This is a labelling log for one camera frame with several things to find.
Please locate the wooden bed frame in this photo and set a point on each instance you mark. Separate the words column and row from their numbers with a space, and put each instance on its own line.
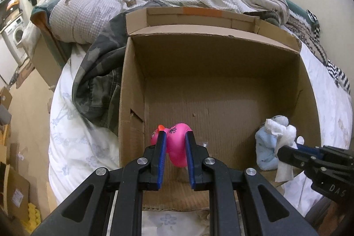
column 45, row 53

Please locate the yellow foam tray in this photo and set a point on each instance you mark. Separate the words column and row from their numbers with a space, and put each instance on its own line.
column 30, row 218

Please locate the cardboard scraps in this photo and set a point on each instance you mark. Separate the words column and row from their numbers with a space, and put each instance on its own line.
column 23, row 74

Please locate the striped knit blanket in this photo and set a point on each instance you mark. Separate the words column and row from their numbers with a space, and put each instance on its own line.
column 312, row 39

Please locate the blue and white plush toy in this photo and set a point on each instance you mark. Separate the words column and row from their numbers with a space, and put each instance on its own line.
column 267, row 142

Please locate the white checked quilt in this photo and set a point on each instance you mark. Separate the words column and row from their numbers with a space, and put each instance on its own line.
column 80, row 14

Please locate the flat cardboard box with label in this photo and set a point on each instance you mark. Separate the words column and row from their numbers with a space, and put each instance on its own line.
column 13, row 191

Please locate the camouflage jacket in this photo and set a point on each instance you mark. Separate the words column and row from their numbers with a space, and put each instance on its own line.
column 96, row 73

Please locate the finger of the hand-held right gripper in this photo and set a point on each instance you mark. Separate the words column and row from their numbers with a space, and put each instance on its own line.
column 293, row 157
column 311, row 149

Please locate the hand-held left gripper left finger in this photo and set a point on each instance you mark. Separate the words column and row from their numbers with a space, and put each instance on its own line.
column 161, row 161

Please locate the pink rubber duck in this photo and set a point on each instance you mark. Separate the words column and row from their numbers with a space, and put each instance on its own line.
column 177, row 144

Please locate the white washing machine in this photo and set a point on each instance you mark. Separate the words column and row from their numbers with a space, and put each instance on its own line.
column 15, row 37

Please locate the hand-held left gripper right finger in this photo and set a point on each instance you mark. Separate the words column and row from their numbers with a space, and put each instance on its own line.
column 190, row 161

